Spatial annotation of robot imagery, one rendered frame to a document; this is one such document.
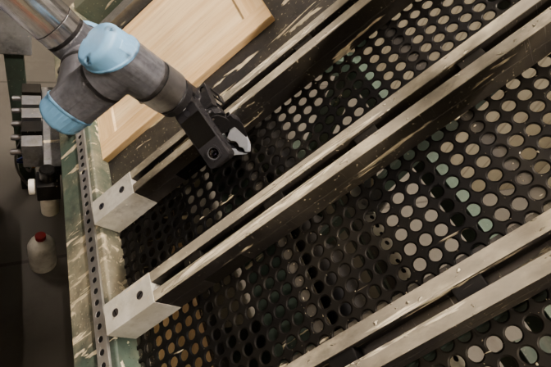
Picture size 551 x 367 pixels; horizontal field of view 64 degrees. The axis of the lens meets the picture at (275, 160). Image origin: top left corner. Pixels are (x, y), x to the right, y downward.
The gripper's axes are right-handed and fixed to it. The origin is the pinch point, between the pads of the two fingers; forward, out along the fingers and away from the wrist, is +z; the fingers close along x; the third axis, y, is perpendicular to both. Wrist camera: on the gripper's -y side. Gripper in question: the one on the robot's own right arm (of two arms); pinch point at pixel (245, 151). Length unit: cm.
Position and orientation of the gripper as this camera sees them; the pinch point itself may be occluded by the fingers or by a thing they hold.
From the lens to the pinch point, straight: 87.5
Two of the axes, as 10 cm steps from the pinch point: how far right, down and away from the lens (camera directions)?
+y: -3.4, -7.2, 6.1
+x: -7.7, 5.8, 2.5
